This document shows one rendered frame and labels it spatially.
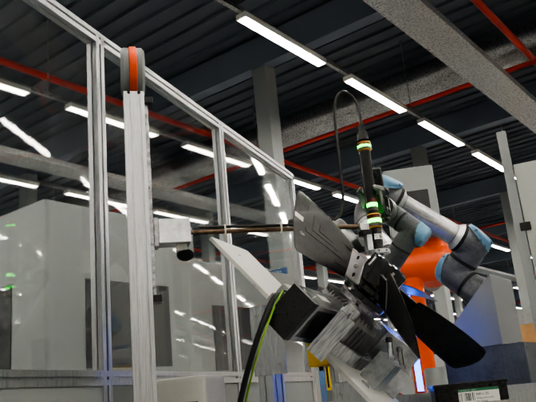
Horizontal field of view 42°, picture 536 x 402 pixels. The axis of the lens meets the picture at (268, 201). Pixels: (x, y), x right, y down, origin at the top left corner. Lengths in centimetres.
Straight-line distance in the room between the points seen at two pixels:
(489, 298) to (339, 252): 88
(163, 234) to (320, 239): 45
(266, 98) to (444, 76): 294
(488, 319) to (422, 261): 355
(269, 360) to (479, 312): 94
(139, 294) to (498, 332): 133
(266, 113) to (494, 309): 735
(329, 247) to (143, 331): 55
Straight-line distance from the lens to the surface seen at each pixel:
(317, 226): 189
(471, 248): 280
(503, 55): 1088
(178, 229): 199
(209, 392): 207
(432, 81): 1120
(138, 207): 199
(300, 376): 339
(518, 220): 392
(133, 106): 210
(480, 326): 267
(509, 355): 265
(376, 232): 214
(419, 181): 625
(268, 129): 960
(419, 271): 618
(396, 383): 205
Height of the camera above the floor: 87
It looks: 16 degrees up
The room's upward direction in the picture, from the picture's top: 5 degrees counter-clockwise
